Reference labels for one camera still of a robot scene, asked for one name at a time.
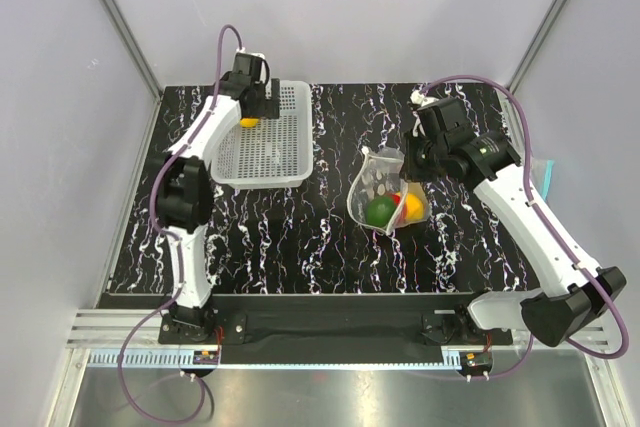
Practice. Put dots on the left aluminium frame post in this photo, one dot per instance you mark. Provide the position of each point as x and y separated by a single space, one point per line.
132 47

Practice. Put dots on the right aluminium frame post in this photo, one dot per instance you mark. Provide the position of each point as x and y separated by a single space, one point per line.
545 28

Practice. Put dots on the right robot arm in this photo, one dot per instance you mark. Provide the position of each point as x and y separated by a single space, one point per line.
574 289

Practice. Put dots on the yellow orange fruit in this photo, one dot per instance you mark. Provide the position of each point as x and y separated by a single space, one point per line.
249 122

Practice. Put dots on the white slotted cable duct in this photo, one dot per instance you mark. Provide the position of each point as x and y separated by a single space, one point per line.
279 359

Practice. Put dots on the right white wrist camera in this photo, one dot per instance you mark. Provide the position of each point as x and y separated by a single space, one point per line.
420 99

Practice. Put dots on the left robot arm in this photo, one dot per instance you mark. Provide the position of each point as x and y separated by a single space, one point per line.
181 202

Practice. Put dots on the clear dotted zip bag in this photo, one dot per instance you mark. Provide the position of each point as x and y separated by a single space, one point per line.
380 175

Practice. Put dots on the spare clear zip bags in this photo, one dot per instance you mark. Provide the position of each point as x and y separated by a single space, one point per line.
540 173

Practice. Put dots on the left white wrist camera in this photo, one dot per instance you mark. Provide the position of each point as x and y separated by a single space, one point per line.
252 65

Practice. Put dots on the green lime fruit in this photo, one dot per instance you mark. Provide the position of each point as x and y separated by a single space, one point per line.
379 211

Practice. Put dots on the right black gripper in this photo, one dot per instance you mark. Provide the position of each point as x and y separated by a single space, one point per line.
408 170

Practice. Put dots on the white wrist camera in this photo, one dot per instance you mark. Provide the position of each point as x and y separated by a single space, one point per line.
252 65
420 99

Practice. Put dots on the aluminium frame post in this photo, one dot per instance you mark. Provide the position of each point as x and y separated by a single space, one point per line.
545 28
132 47

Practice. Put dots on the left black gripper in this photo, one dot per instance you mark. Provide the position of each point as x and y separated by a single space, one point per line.
268 108

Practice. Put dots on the white perforated plastic basket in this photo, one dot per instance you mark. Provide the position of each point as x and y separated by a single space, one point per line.
275 153

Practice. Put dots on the yellow lemon fruit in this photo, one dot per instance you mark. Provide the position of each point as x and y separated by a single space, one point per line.
414 209

